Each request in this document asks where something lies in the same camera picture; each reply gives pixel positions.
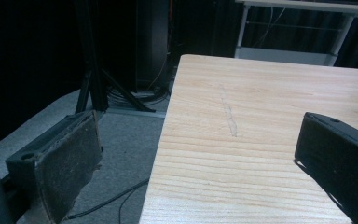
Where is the black floor cable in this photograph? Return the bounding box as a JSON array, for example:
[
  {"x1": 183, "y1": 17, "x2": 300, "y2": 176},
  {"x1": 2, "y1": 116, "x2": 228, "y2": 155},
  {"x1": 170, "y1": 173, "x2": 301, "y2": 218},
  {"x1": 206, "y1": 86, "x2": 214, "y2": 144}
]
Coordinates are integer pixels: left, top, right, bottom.
[{"x1": 66, "y1": 177, "x2": 150, "y2": 220}]

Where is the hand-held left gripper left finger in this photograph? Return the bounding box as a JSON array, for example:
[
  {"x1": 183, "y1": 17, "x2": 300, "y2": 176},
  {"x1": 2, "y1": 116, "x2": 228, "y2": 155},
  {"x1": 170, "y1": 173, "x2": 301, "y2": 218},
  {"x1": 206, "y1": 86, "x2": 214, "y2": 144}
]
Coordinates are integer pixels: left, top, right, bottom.
[{"x1": 5, "y1": 110, "x2": 103, "y2": 224}]

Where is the bundle of black cables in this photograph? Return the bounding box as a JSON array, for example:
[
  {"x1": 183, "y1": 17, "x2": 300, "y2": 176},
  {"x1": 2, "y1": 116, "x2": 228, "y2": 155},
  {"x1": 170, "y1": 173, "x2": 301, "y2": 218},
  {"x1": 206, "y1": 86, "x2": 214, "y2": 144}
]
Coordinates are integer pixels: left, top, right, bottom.
[{"x1": 106, "y1": 83, "x2": 172, "y2": 105}]

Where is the black metal tripod stand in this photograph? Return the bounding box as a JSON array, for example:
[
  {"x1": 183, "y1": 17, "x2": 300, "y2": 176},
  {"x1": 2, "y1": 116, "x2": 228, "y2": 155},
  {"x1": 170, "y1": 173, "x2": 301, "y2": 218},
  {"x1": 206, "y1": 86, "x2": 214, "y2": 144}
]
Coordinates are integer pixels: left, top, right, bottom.
[{"x1": 73, "y1": 0, "x2": 157, "y2": 115}]

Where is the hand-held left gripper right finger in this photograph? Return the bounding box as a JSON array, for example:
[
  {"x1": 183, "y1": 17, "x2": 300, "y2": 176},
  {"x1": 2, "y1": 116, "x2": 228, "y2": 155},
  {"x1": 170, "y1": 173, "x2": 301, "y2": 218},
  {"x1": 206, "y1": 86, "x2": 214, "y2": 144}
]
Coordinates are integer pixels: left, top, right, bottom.
[{"x1": 293, "y1": 112, "x2": 358, "y2": 224}]

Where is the white metal frame table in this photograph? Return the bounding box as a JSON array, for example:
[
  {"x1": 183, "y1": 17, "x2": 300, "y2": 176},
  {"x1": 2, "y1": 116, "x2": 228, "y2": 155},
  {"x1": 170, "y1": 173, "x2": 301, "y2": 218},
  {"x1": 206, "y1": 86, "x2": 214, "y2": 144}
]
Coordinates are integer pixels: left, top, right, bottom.
[{"x1": 234, "y1": 0, "x2": 358, "y2": 67}]

